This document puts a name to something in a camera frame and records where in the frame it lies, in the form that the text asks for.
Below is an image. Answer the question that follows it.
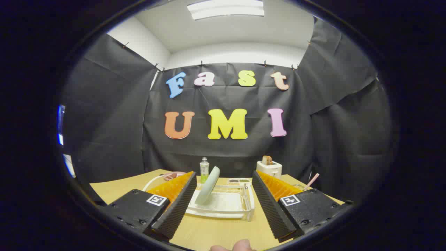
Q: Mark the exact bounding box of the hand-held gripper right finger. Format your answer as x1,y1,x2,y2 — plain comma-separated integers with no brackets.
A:
252,170,354,243

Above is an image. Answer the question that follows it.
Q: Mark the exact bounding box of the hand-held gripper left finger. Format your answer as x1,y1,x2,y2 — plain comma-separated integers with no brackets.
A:
99,171,197,243

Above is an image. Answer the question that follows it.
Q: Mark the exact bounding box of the grey-blue plate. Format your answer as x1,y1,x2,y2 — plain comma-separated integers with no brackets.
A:
194,166,221,205

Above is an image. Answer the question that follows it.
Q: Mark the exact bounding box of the white wire dish rack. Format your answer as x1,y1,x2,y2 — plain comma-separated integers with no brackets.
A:
143,173,256,222

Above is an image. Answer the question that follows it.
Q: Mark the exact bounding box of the white toaster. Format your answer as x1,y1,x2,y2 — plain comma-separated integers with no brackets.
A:
256,160,283,179

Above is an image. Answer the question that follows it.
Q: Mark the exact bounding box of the green tea bottle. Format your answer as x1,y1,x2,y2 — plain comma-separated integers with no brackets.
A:
200,157,209,184

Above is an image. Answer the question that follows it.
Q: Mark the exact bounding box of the black backdrop cloth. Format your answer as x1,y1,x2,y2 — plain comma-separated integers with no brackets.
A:
61,17,394,206

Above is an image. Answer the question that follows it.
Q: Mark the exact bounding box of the ceiling light panel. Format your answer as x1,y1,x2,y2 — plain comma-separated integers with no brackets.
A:
187,0,264,20

